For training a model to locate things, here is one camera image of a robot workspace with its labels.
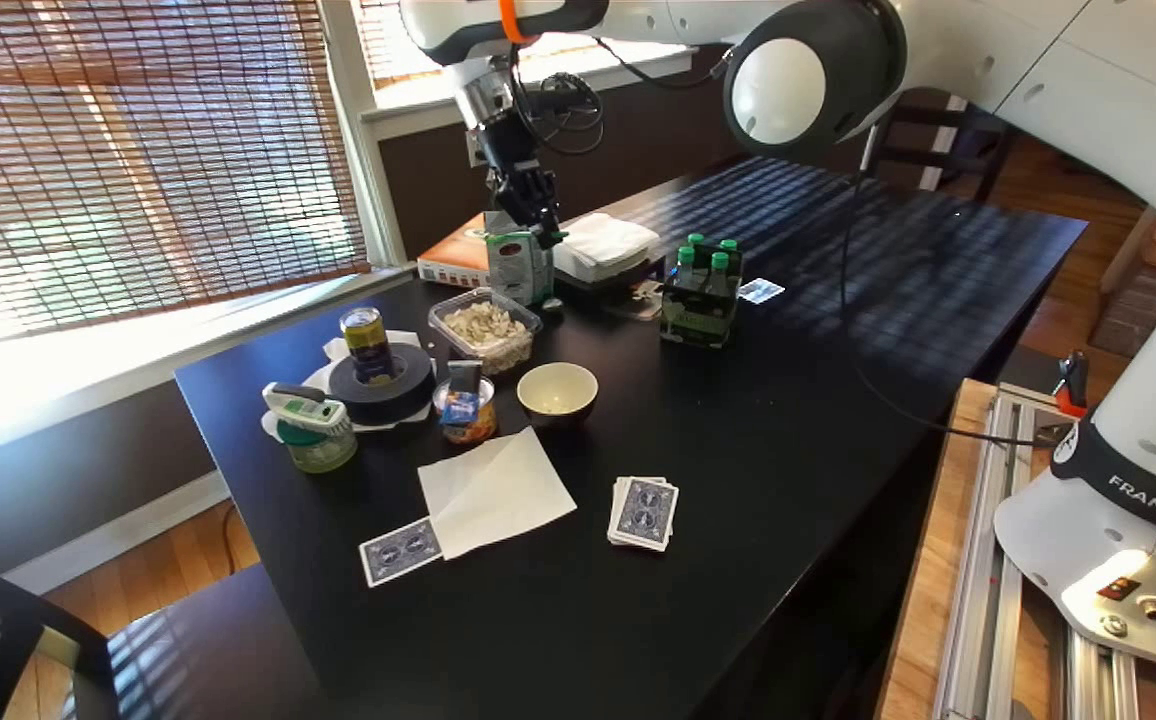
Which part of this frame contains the round tin can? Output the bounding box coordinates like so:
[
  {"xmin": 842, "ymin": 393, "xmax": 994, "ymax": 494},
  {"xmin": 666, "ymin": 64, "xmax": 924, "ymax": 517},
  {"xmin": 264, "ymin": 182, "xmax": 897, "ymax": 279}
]
[{"xmin": 428, "ymin": 373, "xmax": 504, "ymax": 450}]

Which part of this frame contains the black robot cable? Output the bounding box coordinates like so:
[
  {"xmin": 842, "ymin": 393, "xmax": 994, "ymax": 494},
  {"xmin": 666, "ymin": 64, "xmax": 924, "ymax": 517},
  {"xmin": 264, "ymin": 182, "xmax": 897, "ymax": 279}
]
[{"xmin": 517, "ymin": 35, "xmax": 1079, "ymax": 450}]

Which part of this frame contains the dark wooden chair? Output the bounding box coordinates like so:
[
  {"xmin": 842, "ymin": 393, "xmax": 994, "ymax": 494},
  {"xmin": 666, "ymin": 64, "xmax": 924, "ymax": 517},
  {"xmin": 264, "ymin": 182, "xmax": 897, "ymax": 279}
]
[{"xmin": 859, "ymin": 84, "xmax": 1026, "ymax": 206}]

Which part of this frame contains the green tub with white lid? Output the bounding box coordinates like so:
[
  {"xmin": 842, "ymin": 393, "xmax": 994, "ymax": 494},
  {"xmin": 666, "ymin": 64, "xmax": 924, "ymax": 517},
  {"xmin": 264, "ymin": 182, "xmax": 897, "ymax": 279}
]
[{"xmin": 261, "ymin": 381, "xmax": 360, "ymax": 479}]

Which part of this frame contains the green and white snack bag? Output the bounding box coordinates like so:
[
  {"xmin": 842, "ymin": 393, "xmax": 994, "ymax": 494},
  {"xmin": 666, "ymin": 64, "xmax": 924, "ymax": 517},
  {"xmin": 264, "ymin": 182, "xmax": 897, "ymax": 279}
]
[{"xmin": 480, "ymin": 206, "xmax": 562, "ymax": 314}]

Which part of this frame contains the white round bowl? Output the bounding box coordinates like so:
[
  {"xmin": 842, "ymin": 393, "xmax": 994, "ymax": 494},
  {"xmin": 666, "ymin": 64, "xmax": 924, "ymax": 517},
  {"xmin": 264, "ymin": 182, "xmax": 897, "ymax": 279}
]
[{"xmin": 514, "ymin": 361, "xmax": 605, "ymax": 429}]

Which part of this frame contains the black wooden chair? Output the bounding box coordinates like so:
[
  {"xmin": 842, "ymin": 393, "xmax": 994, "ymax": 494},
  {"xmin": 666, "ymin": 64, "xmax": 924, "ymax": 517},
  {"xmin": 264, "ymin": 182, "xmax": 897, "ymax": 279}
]
[{"xmin": 0, "ymin": 543, "xmax": 120, "ymax": 720}]

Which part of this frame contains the white paper napkin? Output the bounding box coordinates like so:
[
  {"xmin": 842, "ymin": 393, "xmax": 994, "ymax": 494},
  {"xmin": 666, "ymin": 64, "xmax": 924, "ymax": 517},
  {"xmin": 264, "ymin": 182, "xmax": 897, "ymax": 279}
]
[{"xmin": 411, "ymin": 422, "xmax": 582, "ymax": 564}]

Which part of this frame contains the small jar with gold lid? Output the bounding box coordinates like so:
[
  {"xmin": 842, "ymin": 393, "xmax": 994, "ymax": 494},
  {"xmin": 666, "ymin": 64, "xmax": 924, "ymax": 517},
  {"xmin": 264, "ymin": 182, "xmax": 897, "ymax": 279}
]
[{"xmin": 335, "ymin": 304, "xmax": 392, "ymax": 361}]

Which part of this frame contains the folded white towel stack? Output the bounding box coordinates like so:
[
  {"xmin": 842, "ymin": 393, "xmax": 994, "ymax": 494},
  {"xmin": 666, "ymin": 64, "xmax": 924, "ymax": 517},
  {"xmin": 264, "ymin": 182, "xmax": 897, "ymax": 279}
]
[{"xmin": 547, "ymin": 206, "xmax": 666, "ymax": 289}]

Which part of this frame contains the orange box with cartoon eyes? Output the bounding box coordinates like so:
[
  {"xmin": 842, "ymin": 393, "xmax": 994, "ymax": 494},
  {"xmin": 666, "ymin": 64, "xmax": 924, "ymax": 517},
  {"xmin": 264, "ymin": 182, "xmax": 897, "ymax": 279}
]
[{"xmin": 411, "ymin": 212, "xmax": 500, "ymax": 290}]

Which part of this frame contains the bamboo window blind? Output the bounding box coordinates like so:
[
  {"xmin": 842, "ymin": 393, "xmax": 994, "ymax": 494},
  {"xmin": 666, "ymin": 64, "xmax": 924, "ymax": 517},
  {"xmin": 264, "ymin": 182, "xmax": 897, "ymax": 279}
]
[{"xmin": 0, "ymin": 0, "xmax": 377, "ymax": 343}]

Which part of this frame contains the green margarita bottle pack box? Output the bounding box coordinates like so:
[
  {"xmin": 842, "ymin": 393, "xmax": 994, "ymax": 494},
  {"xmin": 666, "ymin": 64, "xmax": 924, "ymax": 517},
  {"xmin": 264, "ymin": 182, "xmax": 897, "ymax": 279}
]
[{"xmin": 657, "ymin": 245, "xmax": 747, "ymax": 353}]

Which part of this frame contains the clear container of seeds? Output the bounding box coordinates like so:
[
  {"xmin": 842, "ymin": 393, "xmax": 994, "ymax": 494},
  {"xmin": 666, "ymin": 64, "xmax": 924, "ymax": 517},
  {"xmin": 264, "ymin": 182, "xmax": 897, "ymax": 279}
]
[{"xmin": 425, "ymin": 289, "xmax": 547, "ymax": 381}]

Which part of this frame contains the small white card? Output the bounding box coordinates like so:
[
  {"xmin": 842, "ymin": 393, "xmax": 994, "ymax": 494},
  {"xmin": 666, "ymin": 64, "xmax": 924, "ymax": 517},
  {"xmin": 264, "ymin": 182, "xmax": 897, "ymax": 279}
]
[{"xmin": 738, "ymin": 270, "xmax": 788, "ymax": 311}]

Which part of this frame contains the blue snack packet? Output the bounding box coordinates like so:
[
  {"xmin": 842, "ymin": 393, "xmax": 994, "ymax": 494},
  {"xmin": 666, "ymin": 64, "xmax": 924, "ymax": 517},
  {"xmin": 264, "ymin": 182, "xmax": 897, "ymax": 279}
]
[{"xmin": 439, "ymin": 356, "xmax": 493, "ymax": 421}]

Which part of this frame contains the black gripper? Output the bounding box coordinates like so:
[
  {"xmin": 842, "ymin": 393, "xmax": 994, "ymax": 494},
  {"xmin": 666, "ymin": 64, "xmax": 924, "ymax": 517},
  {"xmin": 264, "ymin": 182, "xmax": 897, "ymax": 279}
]
[{"xmin": 473, "ymin": 117, "xmax": 570, "ymax": 253}]

